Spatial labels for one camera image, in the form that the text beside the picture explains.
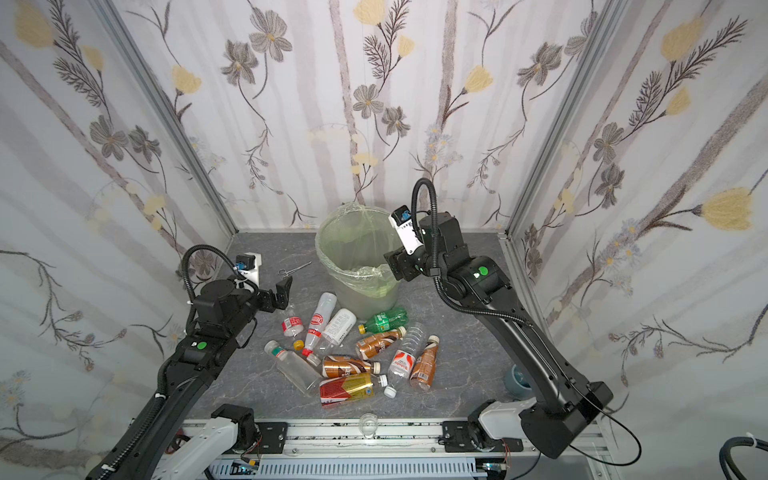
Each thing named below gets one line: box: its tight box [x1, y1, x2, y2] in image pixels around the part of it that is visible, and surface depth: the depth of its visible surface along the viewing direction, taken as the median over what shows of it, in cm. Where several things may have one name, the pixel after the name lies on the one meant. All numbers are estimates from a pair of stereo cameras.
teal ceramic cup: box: [504, 364, 533, 400], surface depth 80 cm
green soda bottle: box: [358, 307, 409, 335], surface depth 92 cm
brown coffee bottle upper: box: [355, 326, 407, 360], surface depth 87 cm
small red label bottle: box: [281, 316, 304, 337], surface depth 91 cm
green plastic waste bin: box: [316, 202, 401, 319], surface depth 90 cm
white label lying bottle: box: [323, 308, 357, 346], surface depth 90 cm
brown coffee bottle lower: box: [322, 355, 381, 378], surface depth 83 cm
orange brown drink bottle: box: [410, 334, 440, 390], surface depth 83 cm
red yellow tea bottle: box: [319, 372, 374, 405], surface depth 78 cm
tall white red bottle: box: [302, 292, 338, 367], surface depth 92 cm
